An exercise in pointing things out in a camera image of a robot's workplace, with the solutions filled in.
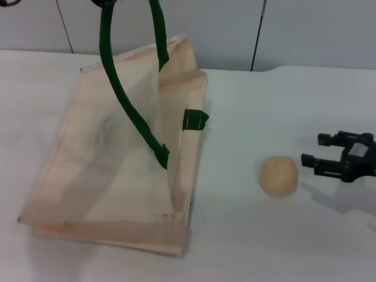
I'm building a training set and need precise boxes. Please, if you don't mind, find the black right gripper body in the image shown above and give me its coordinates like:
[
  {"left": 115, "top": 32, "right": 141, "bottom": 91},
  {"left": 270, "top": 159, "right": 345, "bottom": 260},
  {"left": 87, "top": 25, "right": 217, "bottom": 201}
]
[{"left": 340, "top": 133, "right": 376, "bottom": 184}]

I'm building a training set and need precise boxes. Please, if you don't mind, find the round egg yolk pastry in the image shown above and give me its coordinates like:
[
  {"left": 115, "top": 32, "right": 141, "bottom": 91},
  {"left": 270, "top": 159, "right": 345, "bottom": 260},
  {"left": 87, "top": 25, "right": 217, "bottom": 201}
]
[{"left": 259, "top": 155, "right": 300, "bottom": 199}]

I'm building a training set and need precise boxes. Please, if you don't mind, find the beige handbag with green handles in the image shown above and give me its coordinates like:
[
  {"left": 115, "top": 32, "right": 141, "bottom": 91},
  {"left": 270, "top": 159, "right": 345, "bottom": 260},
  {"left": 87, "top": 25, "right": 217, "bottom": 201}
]
[{"left": 17, "top": 0, "right": 210, "bottom": 259}]

